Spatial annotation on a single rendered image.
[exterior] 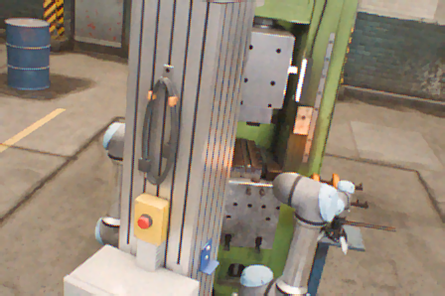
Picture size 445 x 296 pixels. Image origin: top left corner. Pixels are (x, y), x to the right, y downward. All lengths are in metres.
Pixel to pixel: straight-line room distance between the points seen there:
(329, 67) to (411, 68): 6.14
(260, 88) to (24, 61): 4.78
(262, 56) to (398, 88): 6.51
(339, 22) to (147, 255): 1.79
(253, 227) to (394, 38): 6.29
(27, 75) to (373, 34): 5.61
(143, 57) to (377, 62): 7.64
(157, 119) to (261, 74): 1.35
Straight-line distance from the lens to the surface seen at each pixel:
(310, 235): 1.65
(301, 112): 2.80
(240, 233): 2.91
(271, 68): 2.57
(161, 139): 1.31
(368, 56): 8.69
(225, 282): 3.17
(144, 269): 1.47
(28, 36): 6.84
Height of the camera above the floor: 2.15
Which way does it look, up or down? 23 degrees down
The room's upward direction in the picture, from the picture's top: 8 degrees clockwise
